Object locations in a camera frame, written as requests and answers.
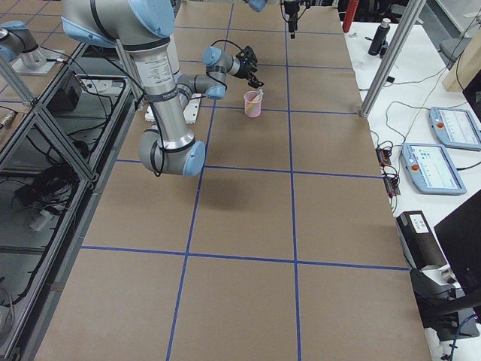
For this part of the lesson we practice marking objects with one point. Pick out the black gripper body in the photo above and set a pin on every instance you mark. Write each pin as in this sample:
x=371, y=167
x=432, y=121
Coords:
x=290, y=10
x=246, y=71

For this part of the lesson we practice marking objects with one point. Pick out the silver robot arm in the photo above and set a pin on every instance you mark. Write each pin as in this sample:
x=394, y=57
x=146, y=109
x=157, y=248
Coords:
x=259, y=5
x=144, y=29

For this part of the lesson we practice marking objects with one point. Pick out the pink mesh pen holder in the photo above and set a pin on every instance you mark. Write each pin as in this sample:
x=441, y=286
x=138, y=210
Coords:
x=252, y=109

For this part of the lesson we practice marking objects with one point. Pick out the red cylinder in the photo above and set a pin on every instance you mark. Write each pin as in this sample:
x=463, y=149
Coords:
x=349, y=15

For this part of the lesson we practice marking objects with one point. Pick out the black water bottle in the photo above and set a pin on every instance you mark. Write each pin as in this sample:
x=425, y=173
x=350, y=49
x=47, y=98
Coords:
x=379, y=37

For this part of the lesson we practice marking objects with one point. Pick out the wooden board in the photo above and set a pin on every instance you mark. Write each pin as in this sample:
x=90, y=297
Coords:
x=465, y=68

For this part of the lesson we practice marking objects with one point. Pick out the far teach pendant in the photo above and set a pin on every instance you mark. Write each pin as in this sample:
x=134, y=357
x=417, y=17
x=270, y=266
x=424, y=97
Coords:
x=455, y=128

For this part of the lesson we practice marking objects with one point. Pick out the teach pendant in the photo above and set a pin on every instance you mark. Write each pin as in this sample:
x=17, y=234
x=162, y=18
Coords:
x=455, y=128
x=431, y=169

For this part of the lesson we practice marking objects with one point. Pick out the near teach pendant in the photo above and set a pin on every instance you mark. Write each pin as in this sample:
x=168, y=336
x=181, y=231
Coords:
x=431, y=169

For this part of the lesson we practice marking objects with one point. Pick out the black cardboard box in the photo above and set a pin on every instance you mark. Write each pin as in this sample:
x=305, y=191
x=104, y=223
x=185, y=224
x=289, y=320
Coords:
x=418, y=241

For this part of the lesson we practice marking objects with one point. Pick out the black monitor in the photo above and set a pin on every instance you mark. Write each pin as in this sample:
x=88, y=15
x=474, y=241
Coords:
x=459, y=237

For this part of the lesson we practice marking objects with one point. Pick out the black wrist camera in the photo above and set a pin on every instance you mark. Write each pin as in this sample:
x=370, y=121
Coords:
x=247, y=56

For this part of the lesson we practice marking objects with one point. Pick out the aluminium frame post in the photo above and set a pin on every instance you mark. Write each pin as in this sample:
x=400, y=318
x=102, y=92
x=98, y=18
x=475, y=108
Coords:
x=401, y=34

